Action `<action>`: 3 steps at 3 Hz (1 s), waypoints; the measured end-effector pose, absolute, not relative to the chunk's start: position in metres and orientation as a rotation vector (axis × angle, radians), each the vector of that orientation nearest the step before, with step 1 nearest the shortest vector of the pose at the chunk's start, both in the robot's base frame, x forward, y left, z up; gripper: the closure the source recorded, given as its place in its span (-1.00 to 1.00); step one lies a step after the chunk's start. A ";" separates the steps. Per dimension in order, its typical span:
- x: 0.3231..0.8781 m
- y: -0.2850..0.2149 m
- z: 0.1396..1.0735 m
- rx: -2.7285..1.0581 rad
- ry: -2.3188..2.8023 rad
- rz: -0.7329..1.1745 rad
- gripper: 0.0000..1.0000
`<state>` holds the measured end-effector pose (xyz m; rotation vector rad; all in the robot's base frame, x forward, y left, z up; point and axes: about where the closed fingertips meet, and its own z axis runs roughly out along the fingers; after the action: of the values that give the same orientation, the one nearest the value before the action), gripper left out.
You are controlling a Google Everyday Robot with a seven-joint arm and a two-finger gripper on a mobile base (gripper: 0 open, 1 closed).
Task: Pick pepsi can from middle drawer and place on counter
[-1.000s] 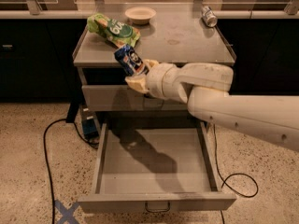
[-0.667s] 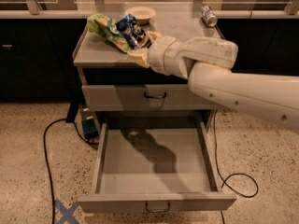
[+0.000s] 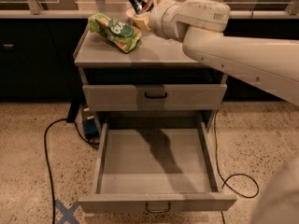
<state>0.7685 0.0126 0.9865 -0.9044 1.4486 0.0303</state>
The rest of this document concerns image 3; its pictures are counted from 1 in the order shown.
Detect open grey middle drawer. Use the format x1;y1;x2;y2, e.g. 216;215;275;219
78;123;236;214

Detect black cable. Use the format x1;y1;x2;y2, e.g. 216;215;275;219
43;118;101;224
213;109;260;224

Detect grey drawer cabinet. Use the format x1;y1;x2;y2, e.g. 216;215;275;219
75;31;226;130

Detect closed grey top drawer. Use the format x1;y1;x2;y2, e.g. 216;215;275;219
83;84;227;111

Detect dark counter cabinets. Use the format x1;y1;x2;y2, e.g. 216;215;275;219
0;19;299;102

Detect white paper bowl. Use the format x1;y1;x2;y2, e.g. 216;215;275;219
126;8;135;22

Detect black cable on right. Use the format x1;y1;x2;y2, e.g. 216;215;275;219
213;109;260;224

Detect black cable on left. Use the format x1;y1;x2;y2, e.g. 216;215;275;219
43;118;101;224

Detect blue power box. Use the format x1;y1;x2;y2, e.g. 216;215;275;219
82;117;99;139

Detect green chip bag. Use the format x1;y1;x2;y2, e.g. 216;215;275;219
88;13;141;53

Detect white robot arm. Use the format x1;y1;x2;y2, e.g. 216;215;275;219
135;0;299;224

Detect blue tape cross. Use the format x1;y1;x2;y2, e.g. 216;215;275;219
55;200;79;224

